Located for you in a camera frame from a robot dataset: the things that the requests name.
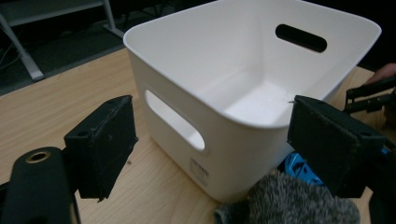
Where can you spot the white metal desk frame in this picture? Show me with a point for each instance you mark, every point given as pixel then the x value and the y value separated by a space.
pixel 28 63

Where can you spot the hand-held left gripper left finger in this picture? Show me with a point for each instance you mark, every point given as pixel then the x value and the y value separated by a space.
pixel 102 146

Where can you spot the white plastic bin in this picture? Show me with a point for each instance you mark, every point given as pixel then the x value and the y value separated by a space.
pixel 224 62

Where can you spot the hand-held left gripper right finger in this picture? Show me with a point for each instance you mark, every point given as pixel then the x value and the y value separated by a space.
pixel 333 146

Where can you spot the blue toy car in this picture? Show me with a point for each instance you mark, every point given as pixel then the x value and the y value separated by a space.
pixel 299 169

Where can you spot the grey fuzzy cloth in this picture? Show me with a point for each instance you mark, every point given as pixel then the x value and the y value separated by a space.
pixel 289 202

